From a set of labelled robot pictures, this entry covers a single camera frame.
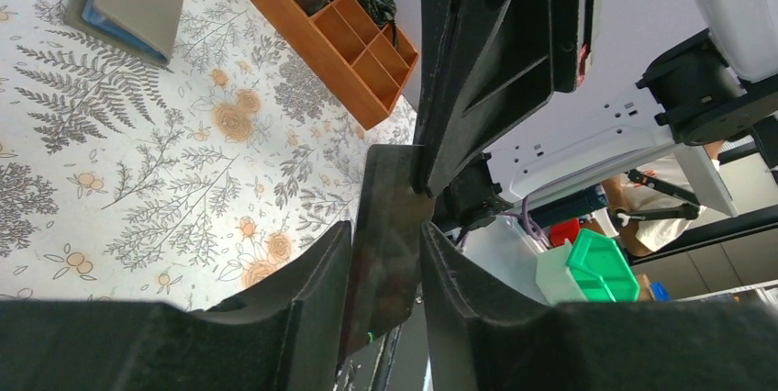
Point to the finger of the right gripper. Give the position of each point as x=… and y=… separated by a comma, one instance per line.
x=487, y=65

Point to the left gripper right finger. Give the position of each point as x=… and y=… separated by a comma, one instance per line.
x=485, y=335

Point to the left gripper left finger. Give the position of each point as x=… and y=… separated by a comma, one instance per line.
x=280, y=334

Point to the dark credit card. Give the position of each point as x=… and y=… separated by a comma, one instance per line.
x=384, y=268

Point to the grey card holder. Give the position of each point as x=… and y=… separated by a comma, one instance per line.
x=146, y=29

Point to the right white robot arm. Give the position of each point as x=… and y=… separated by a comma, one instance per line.
x=717, y=83

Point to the green plastic bin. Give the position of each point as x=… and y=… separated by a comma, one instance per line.
x=599, y=267

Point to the wooden compartment tray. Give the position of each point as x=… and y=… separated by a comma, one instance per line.
x=365, y=67

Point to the floral table mat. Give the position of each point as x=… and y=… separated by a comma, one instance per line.
x=186, y=184

